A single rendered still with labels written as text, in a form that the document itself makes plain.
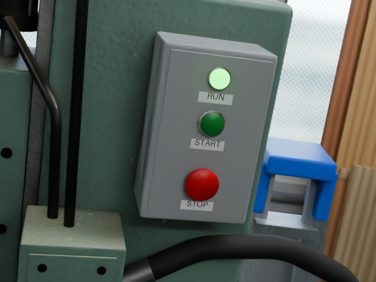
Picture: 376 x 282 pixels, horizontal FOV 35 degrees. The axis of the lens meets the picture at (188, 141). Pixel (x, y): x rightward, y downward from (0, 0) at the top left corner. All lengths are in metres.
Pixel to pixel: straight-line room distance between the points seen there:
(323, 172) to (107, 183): 0.85
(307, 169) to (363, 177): 0.49
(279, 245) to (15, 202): 0.27
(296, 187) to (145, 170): 1.61
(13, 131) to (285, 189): 1.58
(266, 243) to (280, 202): 1.53
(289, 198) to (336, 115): 0.37
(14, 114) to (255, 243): 0.27
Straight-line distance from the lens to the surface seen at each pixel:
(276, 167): 1.34
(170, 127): 0.51
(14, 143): 0.61
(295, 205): 2.14
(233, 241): 0.59
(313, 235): 1.44
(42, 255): 0.52
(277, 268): 2.24
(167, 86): 0.50
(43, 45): 0.58
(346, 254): 1.91
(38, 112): 0.60
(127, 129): 0.57
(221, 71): 0.50
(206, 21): 0.56
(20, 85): 0.60
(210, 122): 0.50
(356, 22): 1.90
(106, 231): 0.55
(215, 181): 0.52
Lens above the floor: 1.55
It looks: 17 degrees down
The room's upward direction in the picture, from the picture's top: 9 degrees clockwise
